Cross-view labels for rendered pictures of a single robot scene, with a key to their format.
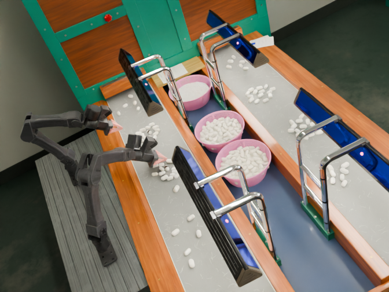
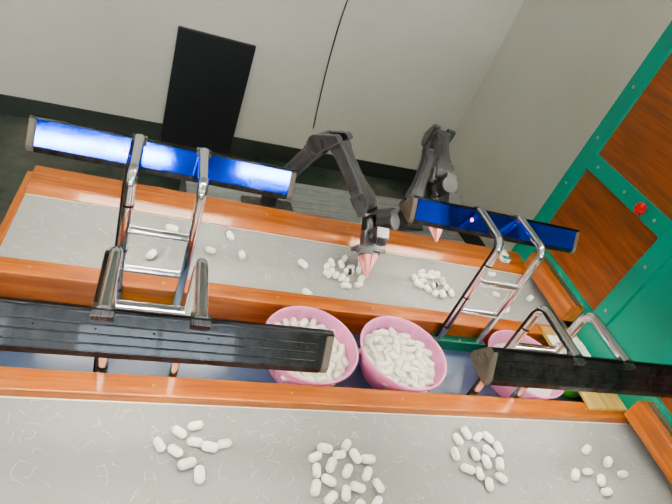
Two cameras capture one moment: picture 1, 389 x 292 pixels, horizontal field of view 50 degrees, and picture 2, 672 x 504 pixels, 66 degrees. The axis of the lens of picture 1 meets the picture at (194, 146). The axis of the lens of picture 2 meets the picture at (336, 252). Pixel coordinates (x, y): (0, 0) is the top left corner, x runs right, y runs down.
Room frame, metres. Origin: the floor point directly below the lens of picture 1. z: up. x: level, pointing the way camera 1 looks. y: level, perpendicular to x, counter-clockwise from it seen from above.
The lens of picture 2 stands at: (1.08, -1.15, 1.76)
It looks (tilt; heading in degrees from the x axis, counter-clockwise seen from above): 35 degrees down; 73
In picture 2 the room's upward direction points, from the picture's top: 24 degrees clockwise
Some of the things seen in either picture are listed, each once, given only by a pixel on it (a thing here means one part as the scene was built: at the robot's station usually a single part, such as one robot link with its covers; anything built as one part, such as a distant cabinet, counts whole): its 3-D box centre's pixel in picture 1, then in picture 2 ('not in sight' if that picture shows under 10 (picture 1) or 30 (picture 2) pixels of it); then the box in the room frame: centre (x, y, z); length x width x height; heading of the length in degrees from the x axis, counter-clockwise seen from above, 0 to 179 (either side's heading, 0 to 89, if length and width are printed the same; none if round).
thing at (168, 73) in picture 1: (161, 98); (476, 281); (1.92, 0.08, 0.90); 0.20 x 0.19 x 0.45; 8
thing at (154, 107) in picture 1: (136, 77); (496, 223); (1.91, 0.16, 1.08); 0.62 x 0.08 x 0.07; 8
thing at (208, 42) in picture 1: (220, 40); (670, 453); (2.43, -0.39, 0.83); 0.30 x 0.06 x 0.07; 98
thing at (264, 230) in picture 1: (239, 225); (158, 233); (0.96, -0.06, 0.90); 0.20 x 0.19 x 0.45; 8
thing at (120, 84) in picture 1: (124, 83); (551, 285); (2.34, 0.28, 0.83); 0.30 x 0.06 x 0.07; 98
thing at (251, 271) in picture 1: (208, 204); (172, 157); (0.95, 0.02, 1.08); 0.62 x 0.08 x 0.07; 8
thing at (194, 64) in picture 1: (178, 72); (580, 366); (2.33, -0.06, 0.77); 0.33 x 0.15 x 0.01; 98
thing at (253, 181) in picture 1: (244, 165); (306, 353); (1.40, -0.19, 0.72); 0.27 x 0.27 x 0.10
